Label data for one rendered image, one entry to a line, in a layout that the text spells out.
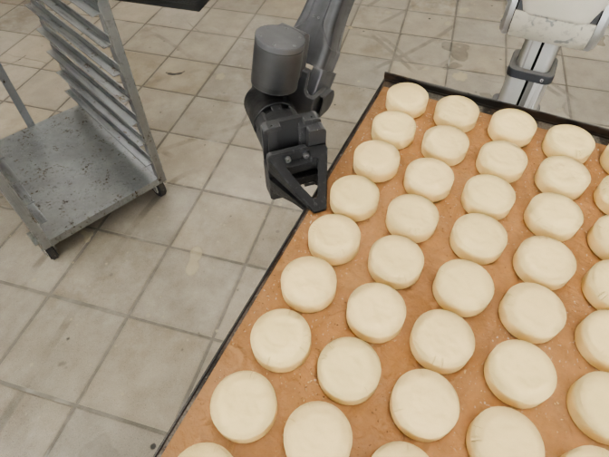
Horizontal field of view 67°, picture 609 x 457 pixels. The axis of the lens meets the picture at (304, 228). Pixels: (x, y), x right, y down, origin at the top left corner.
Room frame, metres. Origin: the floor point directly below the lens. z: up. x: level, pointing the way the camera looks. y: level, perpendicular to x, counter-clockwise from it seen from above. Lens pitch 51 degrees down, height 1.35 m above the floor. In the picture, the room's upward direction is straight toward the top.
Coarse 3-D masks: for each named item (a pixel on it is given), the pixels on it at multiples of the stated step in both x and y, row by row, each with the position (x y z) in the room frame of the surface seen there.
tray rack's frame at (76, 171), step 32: (0, 64) 1.55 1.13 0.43; (32, 128) 1.53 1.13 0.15; (64, 128) 1.53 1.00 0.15; (96, 128) 1.53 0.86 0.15; (32, 160) 1.33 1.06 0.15; (64, 160) 1.33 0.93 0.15; (96, 160) 1.33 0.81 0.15; (128, 160) 1.33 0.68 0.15; (32, 192) 1.16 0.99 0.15; (64, 192) 1.16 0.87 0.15; (96, 192) 1.16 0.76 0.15; (128, 192) 1.16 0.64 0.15; (64, 224) 1.01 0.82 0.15
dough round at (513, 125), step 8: (496, 112) 0.44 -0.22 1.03; (504, 112) 0.44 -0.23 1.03; (512, 112) 0.44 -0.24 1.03; (520, 112) 0.44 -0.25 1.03; (496, 120) 0.43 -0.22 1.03; (504, 120) 0.43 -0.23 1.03; (512, 120) 0.43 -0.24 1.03; (520, 120) 0.43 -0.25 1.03; (528, 120) 0.43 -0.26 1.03; (488, 128) 0.43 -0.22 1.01; (496, 128) 0.42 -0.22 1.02; (504, 128) 0.41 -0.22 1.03; (512, 128) 0.41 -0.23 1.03; (520, 128) 0.41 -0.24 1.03; (528, 128) 0.41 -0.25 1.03; (496, 136) 0.41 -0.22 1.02; (504, 136) 0.41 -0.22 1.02; (512, 136) 0.40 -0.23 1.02; (520, 136) 0.40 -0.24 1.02; (528, 136) 0.40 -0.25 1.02; (520, 144) 0.40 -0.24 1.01
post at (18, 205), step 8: (0, 176) 0.93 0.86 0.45; (0, 184) 0.92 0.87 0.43; (8, 184) 0.94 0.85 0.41; (8, 192) 0.93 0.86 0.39; (8, 200) 0.92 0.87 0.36; (16, 200) 0.93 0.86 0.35; (16, 208) 0.92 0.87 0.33; (24, 208) 0.93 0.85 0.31; (24, 216) 0.93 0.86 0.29; (32, 216) 0.94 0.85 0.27; (32, 224) 0.93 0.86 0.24; (32, 232) 0.92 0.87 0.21; (40, 232) 0.93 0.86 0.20; (40, 240) 0.92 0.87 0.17; (48, 240) 0.94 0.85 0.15
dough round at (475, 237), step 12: (468, 216) 0.29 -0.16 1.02; (480, 216) 0.29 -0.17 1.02; (456, 228) 0.27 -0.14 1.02; (468, 228) 0.27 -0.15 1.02; (480, 228) 0.27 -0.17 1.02; (492, 228) 0.27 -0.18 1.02; (504, 228) 0.28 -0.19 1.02; (456, 240) 0.26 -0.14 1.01; (468, 240) 0.26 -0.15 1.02; (480, 240) 0.26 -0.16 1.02; (492, 240) 0.26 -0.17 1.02; (504, 240) 0.26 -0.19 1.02; (456, 252) 0.26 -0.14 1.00; (468, 252) 0.25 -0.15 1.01; (480, 252) 0.25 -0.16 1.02; (492, 252) 0.25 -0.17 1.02; (480, 264) 0.25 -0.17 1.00
